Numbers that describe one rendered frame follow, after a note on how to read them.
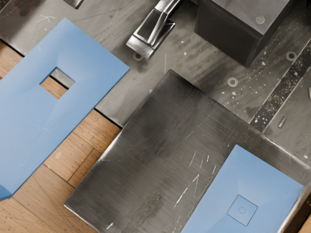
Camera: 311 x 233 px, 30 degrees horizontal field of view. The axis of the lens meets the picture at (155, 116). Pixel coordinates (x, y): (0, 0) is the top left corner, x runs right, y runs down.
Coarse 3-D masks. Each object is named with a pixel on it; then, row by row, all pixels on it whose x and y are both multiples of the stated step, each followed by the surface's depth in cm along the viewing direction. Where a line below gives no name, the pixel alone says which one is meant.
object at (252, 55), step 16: (192, 0) 52; (208, 16) 52; (224, 16) 50; (208, 32) 55; (224, 32) 53; (240, 32) 51; (272, 32) 55; (224, 48) 56; (240, 48) 54; (256, 48) 51
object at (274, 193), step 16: (240, 160) 52; (256, 160) 52; (224, 176) 52; (240, 176) 52; (256, 176) 52; (272, 176) 52; (208, 192) 51; (224, 192) 51; (240, 192) 51; (256, 192) 51; (272, 192) 51; (288, 192) 51; (208, 208) 51; (224, 208) 51; (272, 208) 51; (288, 208) 51; (192, 224) 50; (208, 224) 50; (224, 224) 50; (240, 224) 50; (256, 224) 50; (272, 224) 50
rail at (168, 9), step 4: (172, 0) 49; (176, 0) 49; (180, 0) 49; (184, 0) 50; (168, 4) 49; (172, 4) 49; (176, 4) 49; (180, 4) 50; (184, 4) 51; (168, 8) 48; (172, 8) 48; (180, 8) 51; (164, 12) 48; (168, 12) 48; (172, 12) 49; (176, 12) 50; (168, 16) 49; (172, 16) 50
